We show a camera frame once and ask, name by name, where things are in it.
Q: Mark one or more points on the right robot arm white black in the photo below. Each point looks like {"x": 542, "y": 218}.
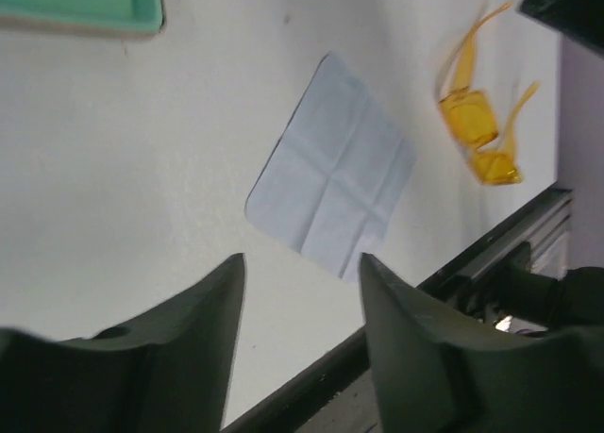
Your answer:
{"x": 577, "y": 299}

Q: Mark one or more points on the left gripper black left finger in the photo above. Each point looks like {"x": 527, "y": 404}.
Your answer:
{"x": 165, "y": 370}

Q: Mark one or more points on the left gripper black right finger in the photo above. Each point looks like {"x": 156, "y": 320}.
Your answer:
{"x": 437, "y": 370}

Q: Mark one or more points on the yellow sunglasses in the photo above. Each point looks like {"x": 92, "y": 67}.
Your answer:
{"x": 490, "y": 150}

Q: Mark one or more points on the light blue cleaning cloth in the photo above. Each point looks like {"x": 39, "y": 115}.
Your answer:
{"x": 330, "y": 187}

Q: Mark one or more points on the grey glasses case green lining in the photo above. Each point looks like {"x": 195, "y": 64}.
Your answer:
{"x": 115, "y": 18}

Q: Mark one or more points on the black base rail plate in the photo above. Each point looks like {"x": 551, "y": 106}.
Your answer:
{"x": 336, "y": 394}

